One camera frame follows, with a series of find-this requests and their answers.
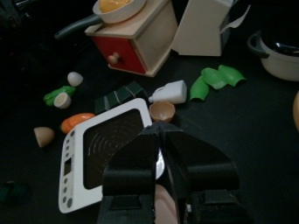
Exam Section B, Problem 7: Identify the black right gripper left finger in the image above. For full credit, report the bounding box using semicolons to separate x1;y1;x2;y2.
96;122;163;224

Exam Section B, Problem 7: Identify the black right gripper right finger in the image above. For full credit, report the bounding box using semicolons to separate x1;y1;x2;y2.
160;122;255;224

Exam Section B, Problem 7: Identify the pink square toy plate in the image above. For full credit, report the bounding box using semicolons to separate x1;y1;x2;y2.
154;183;182;224

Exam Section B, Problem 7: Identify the white toy induction cooktop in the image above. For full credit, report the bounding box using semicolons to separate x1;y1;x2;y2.
58;97;166;214

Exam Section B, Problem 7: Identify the brown toy eggshell half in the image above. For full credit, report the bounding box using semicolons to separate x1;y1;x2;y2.
148;100;178;123

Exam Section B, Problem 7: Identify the orange toy carrot piece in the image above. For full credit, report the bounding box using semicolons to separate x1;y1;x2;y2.
60;112;98;135

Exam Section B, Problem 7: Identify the dark green striped toy vegetable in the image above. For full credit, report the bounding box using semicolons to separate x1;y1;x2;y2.
94;80;150;115

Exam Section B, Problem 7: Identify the tan toy egg half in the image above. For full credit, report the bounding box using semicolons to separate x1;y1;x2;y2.
32;126;56;149

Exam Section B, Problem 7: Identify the white daikon radish piece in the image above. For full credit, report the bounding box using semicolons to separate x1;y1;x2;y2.
147;79;188;105

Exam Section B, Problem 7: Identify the green toy vegetable with white slice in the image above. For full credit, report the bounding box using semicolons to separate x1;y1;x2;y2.
42;85;78;110

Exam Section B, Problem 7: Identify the green toy pea pod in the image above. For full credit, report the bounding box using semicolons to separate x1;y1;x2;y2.
190;64;248;102

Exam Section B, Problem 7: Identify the white toy egg piece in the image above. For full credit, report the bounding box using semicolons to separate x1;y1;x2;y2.
67;71;84;88

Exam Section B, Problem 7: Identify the wooden box with red drawer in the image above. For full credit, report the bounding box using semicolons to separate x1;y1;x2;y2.
84;0;180;78

